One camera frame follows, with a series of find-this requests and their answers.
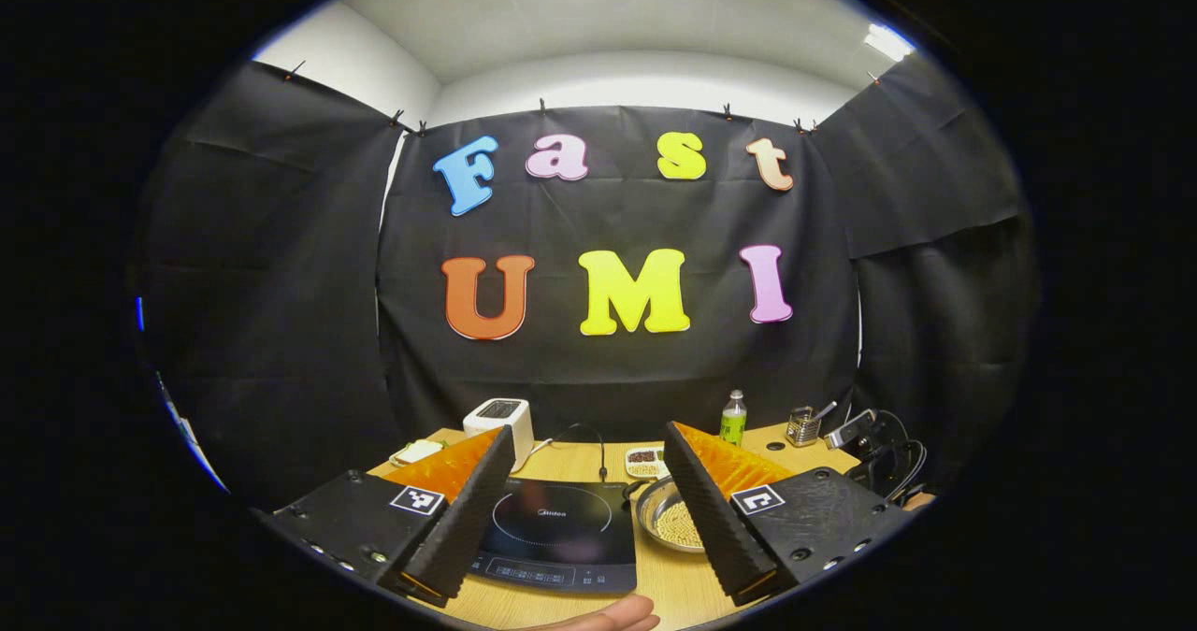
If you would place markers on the black backdrop cloth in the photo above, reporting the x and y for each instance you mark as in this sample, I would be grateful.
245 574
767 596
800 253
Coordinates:
281 285

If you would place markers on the metal spoon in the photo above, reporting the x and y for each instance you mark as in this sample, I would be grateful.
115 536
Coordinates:
827 409

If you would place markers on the small white bean dish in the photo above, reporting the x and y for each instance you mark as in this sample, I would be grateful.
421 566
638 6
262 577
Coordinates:
643 463

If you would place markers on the small ceiling light panel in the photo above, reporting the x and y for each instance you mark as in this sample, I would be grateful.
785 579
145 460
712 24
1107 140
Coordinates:
888 42

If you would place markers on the white plate with sandwich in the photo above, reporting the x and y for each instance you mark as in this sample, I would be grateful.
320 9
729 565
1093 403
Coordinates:
416 451

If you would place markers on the steel pot with soybeans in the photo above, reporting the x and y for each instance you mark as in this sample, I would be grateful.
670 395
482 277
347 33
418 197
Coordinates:
673 523

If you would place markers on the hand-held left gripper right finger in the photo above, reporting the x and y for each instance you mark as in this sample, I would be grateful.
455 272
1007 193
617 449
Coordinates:
715 519

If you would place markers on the black induction cooktop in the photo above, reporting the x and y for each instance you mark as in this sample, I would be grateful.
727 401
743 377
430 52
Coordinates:
561 528

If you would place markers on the green label bottle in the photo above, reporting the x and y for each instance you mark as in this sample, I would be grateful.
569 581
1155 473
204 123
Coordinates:
733 425

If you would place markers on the white toaster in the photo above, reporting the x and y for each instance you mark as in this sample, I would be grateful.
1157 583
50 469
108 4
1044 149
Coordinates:
500 430

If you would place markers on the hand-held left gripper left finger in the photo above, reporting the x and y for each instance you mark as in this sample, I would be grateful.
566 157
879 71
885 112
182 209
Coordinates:
463 519

